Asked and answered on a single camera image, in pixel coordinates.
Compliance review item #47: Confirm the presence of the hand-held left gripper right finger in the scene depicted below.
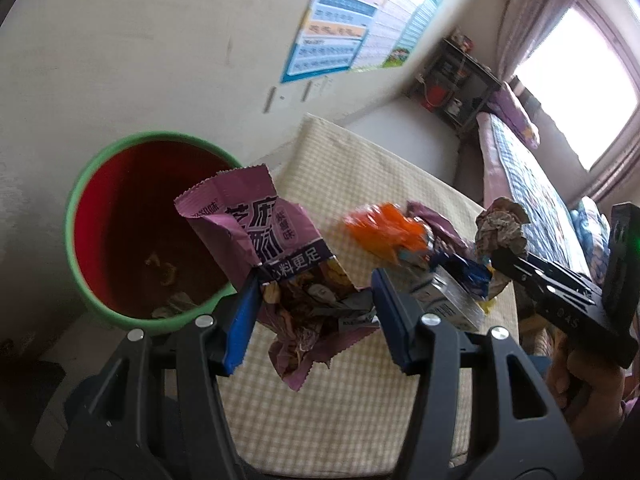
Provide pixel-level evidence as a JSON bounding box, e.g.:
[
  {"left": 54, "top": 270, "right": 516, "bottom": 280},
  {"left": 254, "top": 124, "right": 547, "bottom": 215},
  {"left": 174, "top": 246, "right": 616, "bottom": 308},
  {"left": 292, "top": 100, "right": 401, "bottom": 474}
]
[{"left": 371, "top": 267, "right": 586, "bottom": 480}]

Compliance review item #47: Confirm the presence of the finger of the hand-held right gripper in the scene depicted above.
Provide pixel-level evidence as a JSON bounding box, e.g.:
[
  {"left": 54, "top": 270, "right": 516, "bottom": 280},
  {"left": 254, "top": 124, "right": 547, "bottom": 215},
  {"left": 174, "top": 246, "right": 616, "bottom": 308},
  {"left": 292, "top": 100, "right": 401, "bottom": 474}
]
[{"left": 492, "top": 251, "right": 598, "bottom": 307}]

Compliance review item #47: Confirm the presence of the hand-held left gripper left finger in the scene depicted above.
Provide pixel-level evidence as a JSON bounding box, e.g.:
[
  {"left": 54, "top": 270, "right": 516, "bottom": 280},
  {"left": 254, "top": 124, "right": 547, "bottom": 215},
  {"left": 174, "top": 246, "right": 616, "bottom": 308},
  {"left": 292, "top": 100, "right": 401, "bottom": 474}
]
[{"left": 55, "top": 274, "right": 263, "bottom": 480}]

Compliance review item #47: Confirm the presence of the paper ball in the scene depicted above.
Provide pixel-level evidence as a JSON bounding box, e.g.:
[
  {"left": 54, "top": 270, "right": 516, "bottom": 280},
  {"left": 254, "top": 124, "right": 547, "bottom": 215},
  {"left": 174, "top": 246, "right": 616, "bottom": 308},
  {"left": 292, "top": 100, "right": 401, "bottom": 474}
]
[{"left": 474, "top": 197, "right": 532, "bottom": 263}]

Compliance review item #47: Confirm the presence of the small white carton box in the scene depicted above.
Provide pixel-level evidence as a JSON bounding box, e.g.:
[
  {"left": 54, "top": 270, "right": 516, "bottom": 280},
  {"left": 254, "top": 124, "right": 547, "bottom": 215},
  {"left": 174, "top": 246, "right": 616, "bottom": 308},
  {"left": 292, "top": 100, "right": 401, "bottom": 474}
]
[{"left": 405, "top": 265, "right": 488, "bottom": 333}]

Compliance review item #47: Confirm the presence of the blue wrapper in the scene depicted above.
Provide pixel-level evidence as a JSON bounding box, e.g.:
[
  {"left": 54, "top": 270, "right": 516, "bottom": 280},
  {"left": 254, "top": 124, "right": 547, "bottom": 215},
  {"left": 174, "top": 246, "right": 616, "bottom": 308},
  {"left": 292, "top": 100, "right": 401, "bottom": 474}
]
[{"left": 432, "top": 250, "right": 493, "bottom": 298}]

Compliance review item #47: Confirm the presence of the orange wrapper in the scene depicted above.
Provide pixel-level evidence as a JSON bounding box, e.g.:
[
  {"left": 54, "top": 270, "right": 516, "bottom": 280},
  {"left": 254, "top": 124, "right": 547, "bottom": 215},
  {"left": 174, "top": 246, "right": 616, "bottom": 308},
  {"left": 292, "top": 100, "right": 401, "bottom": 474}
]
[{"left": 344, "top": 202, "right": 431, "bottom": 263}]

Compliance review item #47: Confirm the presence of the large purple snack wrapper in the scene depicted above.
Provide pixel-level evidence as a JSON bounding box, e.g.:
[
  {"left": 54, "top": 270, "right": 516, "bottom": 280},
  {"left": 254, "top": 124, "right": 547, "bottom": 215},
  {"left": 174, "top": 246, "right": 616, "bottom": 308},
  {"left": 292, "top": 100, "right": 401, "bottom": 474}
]
[{"left": 174, "top": 164, "right": 381, "bottom": 393}]

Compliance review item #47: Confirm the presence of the green trash bin red inside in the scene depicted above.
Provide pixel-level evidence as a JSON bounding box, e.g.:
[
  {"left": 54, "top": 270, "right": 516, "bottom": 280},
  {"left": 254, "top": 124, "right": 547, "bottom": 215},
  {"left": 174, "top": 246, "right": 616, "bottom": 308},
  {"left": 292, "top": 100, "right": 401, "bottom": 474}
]
[{"left": 65, "top": 131, "right": 251, "bottom": 337}]

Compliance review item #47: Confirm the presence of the person's right hand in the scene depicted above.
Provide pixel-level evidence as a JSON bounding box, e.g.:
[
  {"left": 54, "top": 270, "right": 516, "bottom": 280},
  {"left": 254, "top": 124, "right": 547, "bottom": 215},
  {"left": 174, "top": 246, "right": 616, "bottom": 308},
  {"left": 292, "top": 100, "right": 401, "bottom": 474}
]
[{"left": 545, "top": 335, "right": 628, "bottom": 443}]

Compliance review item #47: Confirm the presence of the blue patterned pillow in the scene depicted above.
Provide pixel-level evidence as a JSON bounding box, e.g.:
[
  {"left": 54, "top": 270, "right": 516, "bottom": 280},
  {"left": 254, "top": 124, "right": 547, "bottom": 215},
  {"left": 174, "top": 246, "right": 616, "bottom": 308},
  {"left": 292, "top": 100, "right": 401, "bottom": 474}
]
[{"left": 570, "top": 197, "right": 612, "bottom": 261}]

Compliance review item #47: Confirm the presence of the bed with blue checked sheet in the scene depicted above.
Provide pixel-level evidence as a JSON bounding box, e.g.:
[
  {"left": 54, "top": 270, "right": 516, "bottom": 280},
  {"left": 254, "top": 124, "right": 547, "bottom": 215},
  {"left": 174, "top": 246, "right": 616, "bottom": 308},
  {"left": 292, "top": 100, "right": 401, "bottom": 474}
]
[{"left": 475, "top": 112, "right": 608, "bottom": 281}]

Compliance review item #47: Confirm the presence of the small purple crumpled wrapper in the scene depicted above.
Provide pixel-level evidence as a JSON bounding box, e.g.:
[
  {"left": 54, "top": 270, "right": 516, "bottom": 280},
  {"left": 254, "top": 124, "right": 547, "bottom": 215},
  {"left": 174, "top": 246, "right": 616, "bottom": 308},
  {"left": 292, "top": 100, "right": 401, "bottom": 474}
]
[{"left": 406, "top": 201, "right": 473, "bottom": 256}]

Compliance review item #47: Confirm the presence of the pink pillow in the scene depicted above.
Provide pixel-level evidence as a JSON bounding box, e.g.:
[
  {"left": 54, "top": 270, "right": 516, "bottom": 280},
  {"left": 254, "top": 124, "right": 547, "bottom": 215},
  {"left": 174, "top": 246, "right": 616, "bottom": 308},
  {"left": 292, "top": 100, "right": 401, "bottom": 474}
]
[{"left": 487, "top": 82, "right": 541, "bottom": 151}]

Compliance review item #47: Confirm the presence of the checkered tablecloth table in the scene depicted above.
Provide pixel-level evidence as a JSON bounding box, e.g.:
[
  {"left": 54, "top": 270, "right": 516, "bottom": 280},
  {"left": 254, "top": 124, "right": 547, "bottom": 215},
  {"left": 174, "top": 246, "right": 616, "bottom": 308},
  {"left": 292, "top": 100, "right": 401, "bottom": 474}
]
[{"left": 215, "top": 112, "right": 518, "bottom": 476}]

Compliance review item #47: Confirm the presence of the window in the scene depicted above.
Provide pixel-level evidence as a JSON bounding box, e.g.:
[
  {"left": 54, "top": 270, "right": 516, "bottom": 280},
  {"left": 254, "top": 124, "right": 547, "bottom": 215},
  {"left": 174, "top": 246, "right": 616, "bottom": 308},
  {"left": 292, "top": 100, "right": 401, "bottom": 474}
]
[{"left": 515, "top": 5, "right": 640, "bottom": 171}]

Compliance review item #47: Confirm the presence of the dark metal shelf rack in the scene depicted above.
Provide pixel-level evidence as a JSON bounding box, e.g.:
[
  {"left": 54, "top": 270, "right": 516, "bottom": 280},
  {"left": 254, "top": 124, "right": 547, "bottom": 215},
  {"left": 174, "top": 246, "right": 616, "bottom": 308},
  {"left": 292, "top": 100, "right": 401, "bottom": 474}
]
[{"left": 404, "top": 37, "right": 502, "bottom": 138}]

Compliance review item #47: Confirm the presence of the red bucket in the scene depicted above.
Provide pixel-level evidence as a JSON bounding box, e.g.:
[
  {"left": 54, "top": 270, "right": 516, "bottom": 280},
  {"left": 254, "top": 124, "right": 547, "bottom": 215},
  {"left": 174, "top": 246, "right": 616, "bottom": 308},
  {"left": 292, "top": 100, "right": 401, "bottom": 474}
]
[{"left": 422, "top": 84, "right": 448, "bottom": 108}]

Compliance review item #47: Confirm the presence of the pink curtain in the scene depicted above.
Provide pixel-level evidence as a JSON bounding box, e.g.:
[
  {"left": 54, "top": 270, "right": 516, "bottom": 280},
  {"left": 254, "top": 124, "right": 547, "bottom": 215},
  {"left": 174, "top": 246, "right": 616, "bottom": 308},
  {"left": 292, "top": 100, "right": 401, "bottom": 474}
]
[{"left": 495, "top": 0, "right": 581, "bottom": 83}]

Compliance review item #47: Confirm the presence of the white grid wall chart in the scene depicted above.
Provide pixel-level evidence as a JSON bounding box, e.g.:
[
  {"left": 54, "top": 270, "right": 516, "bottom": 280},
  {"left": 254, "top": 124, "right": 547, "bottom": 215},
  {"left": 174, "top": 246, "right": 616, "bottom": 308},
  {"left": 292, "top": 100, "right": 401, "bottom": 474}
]
[{"left": 357, "top": 0, "right": 428, "bottom": 72}]

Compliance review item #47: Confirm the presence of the blue bordered wall chart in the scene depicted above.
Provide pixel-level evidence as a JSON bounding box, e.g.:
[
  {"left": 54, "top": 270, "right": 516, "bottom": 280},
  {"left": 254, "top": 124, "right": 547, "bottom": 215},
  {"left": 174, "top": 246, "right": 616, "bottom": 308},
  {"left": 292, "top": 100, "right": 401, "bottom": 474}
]
[{"left": 280, "top": 0, "right": 396, "bottom": 84}]

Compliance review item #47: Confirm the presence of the green bordered wall poster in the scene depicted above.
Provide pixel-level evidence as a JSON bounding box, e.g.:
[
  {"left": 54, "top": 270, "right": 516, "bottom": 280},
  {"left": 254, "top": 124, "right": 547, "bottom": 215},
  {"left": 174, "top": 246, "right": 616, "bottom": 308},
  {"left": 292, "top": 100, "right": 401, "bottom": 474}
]
[{"left": 385, "top": 0, "right": 446, "bottom": 67}]

